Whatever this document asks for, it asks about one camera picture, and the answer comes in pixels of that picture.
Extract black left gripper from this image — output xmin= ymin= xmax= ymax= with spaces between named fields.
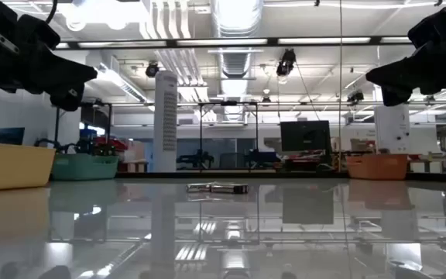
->
xmin=0 ymin=0 xmax=98 ymax=112

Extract silver battery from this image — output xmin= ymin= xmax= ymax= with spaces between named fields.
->
xmin=186 ymin=183 xmax=213 ymax=194

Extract white cabinet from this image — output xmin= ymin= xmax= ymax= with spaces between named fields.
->
xmin=374 ymin=104 xmax=411 ymax=155

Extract red background objects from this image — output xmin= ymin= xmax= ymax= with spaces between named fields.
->
xmin=91 ymin=136 xmax=129 ymax=157

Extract blue screen monitor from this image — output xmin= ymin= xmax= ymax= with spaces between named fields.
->
xmin=0 ymin=126 xmax=26 ymax=146

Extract teal plastic bin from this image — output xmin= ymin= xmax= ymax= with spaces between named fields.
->
xmin=50 ymin=153 xmax=120 ymax=181

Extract orange plastic bin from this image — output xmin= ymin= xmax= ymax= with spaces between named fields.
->
xmin=345 ymin=153 xmax=410 ymax=181

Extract yellow plastic bin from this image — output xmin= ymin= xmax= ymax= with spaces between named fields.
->
xmin=0 ymin=142 xmax=57 ymax=193

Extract white perforated tower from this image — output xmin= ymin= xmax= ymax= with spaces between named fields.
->
xmin=153 ymin=70 xmax=179 ymax=174

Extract black monitor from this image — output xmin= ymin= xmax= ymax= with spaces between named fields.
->
xmin=280 ymin=120 xmax=332 ymax=153

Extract black beam with light strips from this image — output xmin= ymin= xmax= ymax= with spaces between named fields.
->
xmin=54 ymin=36 xmax=414 ymax=50

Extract black ceiling camera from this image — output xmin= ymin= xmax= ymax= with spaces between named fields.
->
xmin=145 ymin=60 xmax=161 ymax=78
xmin=276 ymin=48 xmax=297 ymax=78
xmin=346 ymin=89 xmax=365 ymax=105

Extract thin hanging cable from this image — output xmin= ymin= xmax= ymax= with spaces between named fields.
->
xmin=338 ymin=0 xmax=344 ymax=172

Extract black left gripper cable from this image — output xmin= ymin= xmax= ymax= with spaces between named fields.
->
xmin=46 ymin=0 xmax=59 ymax=25

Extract black background rig frame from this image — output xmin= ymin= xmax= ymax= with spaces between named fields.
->
xmin=197 ymin=100 xmax=261 ymax=172

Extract silver ventilation duct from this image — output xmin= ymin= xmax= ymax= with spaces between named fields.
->
xmin=210 ymin=0 xmax=265 ymax=79

